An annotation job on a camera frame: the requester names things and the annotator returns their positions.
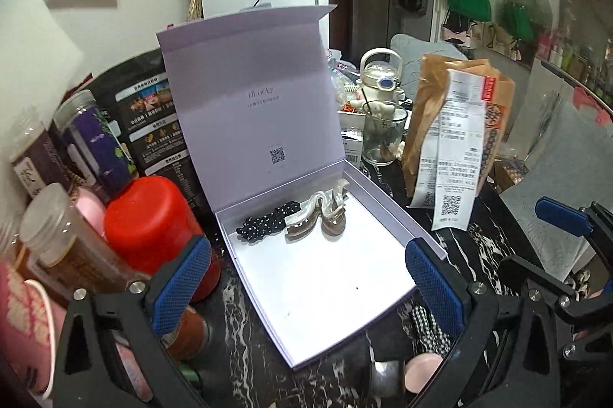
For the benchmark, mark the black printed pouch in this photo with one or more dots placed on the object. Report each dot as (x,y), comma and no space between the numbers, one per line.
(153,111)

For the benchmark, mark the white water bottle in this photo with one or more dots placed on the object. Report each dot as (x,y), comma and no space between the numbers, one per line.
(380,77)

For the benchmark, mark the pink round lid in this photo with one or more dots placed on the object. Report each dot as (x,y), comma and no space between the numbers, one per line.
(424,372)

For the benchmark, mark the clear white hair claw clip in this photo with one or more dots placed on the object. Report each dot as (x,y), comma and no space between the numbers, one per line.
(304,216)

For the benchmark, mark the row of bottles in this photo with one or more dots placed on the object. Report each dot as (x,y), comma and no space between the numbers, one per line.
(570,53)

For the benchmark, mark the glass cup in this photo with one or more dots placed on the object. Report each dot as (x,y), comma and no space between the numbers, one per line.
(383,140)

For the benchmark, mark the small metal cylinder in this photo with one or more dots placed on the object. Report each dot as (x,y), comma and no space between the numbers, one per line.
(387,379)

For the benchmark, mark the red plastic jar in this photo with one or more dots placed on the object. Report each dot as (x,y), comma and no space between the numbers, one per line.
(148,216)

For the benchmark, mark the white drawing paper sheet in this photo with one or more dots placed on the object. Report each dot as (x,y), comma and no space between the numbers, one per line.
(541,159)

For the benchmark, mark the pink paper cup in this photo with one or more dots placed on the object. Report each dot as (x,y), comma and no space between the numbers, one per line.
(24,326)

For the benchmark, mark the checkered cloth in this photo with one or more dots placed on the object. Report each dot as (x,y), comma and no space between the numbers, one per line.
(428,331)

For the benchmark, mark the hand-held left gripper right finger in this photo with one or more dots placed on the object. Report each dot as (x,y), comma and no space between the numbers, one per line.
(433,288)

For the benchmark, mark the long white receipt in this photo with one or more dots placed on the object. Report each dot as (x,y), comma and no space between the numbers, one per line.
(428,178)
(459,159)

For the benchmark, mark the pink round container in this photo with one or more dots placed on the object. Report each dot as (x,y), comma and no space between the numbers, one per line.
(91,209)

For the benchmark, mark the small white carton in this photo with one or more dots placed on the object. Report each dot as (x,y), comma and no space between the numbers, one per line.
(353,149)

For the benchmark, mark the beige hair claw clip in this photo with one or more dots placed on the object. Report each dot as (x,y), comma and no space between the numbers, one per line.
(335,211)

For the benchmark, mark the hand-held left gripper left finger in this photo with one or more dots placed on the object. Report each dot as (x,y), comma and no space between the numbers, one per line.
(182,283)

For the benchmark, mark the brown paper bag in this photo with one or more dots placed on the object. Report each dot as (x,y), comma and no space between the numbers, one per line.
(426,116)

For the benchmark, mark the red-brown bottle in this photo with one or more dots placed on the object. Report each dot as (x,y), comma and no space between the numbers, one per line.
(189,334)

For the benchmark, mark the brown jar clear lid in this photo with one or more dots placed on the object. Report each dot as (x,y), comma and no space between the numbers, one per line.
(72,250)
(38,159)

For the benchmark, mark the plastic bag of snacks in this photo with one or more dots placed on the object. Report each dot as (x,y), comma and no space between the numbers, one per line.
(345,77)

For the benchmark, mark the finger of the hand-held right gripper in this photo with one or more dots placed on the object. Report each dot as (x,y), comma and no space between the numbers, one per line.
(536,276)
(560,216)

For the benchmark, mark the purple label jar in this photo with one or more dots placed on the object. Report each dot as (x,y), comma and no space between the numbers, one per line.
(96,144)

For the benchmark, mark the lilac gift box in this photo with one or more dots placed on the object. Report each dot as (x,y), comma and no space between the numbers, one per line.
(287,288)

